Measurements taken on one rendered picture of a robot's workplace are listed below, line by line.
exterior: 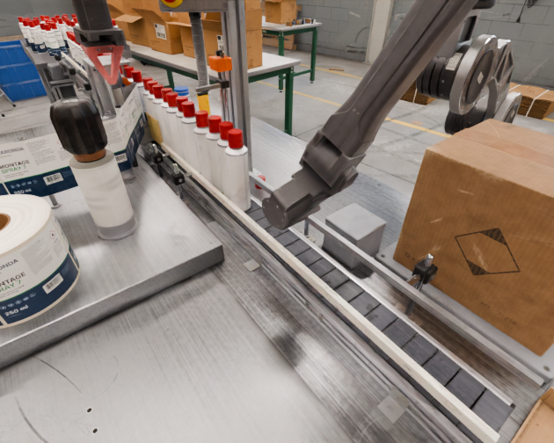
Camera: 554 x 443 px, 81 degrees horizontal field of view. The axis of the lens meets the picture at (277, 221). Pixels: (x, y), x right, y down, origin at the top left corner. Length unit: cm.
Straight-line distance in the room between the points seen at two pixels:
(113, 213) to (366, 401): 61
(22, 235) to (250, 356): 43
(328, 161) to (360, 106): 9
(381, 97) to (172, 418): 54
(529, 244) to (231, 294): 53
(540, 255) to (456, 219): 13
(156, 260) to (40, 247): 20
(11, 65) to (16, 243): 498
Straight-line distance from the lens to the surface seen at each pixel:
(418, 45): 44
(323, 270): 68
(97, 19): 75
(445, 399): 55
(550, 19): 596
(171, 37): 326
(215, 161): 86
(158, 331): 68
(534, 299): 67
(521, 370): 55
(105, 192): 76
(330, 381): 60
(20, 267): 67
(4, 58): 558
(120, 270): 75
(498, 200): 61
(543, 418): 70
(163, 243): 78
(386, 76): 45
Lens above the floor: 137
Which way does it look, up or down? 38 degrees down
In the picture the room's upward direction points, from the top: straight up
